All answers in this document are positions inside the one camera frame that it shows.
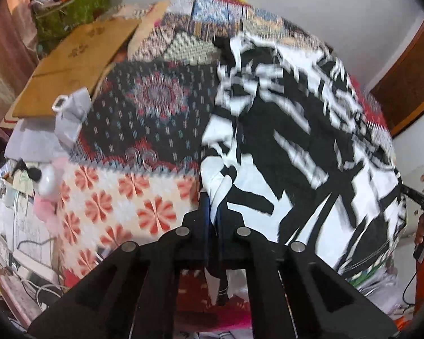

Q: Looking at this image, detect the pink brown curtain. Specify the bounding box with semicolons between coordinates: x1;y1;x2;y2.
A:
0;0;39;121

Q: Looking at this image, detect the black and white shirt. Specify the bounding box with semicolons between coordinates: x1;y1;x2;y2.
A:
200;32;408;306

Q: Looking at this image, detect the patchwork printed blanket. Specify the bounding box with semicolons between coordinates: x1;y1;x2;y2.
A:
58;0;393;329

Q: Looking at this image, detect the wooden wardrobe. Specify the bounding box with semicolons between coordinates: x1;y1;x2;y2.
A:
369;18;424;136

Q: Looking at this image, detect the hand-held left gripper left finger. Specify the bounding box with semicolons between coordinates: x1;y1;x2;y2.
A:
27;189;216;339

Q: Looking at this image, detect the green storage bag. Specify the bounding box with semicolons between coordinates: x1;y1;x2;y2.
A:
32;0;110;53

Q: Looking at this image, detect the beige striped cloth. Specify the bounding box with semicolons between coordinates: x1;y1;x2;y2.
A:
108;2;170;62

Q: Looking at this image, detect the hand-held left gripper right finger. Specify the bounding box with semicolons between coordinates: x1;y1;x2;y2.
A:
215;208;399;339

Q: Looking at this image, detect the wooden lap desk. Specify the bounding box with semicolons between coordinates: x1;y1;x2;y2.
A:
12;18;142;119

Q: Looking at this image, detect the pile of papers and boxes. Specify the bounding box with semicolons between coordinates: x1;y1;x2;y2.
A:
0;162;64;325

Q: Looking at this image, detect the grey cloth bag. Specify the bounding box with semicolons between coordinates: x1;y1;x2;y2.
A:
5;88;92;163

